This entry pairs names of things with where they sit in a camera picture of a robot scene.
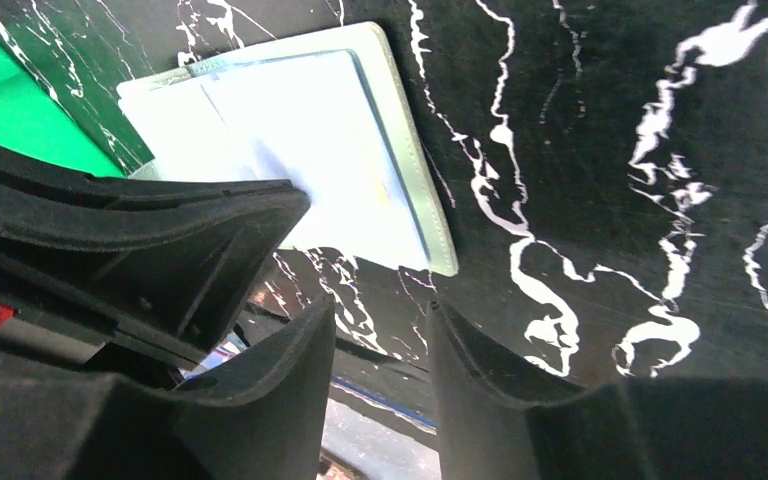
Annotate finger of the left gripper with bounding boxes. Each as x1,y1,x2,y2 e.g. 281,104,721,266
0,181,310,368
0,146,295,211

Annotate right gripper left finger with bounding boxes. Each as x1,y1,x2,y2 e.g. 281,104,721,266
0,296,336,479

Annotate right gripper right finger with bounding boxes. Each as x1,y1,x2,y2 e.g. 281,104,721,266
426,303,768,479

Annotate green plastic bin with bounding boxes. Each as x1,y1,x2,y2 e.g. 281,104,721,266
0,46,124,178

